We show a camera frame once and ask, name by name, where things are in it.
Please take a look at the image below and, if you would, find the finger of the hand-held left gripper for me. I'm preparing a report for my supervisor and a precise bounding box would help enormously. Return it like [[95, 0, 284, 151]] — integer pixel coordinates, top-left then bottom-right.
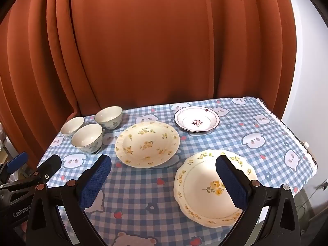
[[33, 155, 62, 184], [0, 152, 28, 183]]

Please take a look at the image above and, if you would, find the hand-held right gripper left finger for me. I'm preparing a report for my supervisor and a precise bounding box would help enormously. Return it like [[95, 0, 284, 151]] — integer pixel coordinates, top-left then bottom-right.
[[26, 154, 112, 246]]

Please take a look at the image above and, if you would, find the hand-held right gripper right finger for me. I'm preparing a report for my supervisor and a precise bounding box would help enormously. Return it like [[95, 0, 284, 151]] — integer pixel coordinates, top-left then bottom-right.
[[215, 155, 301, 246]]

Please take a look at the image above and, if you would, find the scalloped yellow floral plate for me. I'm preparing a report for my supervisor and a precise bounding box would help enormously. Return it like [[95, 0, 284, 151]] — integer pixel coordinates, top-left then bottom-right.
[[173, 149, 259, 228]]

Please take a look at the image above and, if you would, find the white floral ceramic bowl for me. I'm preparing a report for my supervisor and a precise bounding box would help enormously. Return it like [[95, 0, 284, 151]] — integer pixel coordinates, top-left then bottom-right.
[[61, 116, 85, 139], [71, 123, 104, 154], [95, 106, 123, 131]]

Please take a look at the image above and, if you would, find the round yellow floral plate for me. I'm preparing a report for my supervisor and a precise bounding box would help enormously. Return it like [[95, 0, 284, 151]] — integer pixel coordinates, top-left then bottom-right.
[[114, 122, 180, 169]]

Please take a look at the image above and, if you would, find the white plate with red flower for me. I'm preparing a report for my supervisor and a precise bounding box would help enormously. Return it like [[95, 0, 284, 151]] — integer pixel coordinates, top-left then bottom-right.
[[174, 106, 221, 133]]

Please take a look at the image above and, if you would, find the blue checkered bear tablecloth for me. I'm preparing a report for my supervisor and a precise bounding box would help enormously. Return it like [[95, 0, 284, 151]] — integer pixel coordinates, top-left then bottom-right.
[[22, 96, 319, 246]]

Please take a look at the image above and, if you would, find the orange curtain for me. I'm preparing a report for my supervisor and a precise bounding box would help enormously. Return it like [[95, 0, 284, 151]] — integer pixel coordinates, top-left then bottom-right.
[[0, 0, 299, 163]]

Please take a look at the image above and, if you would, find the black cable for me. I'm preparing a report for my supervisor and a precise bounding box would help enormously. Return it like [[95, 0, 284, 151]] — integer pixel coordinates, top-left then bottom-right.
[[295, 181, 328, 212]]

